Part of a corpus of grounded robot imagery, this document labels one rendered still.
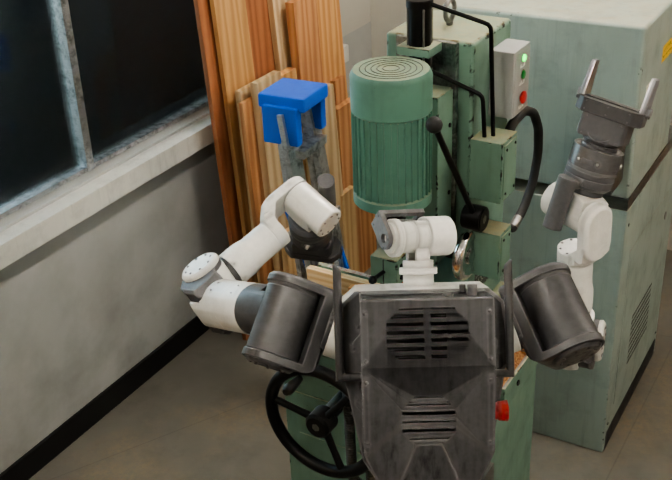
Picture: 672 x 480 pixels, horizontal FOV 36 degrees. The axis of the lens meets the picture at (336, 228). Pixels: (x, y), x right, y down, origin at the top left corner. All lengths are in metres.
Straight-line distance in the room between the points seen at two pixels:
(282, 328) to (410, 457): 0.29
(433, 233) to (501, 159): 0.70
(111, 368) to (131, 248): 0.43
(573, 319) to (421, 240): 0.27
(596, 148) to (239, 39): 2.05
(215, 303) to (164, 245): 1.97
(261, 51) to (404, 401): 2.46
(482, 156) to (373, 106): 0.35
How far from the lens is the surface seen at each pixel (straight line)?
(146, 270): 3.71
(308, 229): 2.03
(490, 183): 2.39
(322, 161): 3.26
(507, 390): 2.23
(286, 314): 1.65
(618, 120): 1.80
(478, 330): 1.51
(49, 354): 3.44
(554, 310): 1.67
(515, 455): 2.92
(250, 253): 1.96
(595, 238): 1.84
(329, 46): 4.18
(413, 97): 2.14
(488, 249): 2.44
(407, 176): 2.20
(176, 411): 3.70
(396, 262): 2.32
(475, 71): 2.33
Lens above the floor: 2.21
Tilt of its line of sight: 27 degrees down
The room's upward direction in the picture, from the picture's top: 2 degrees counter-clockwise
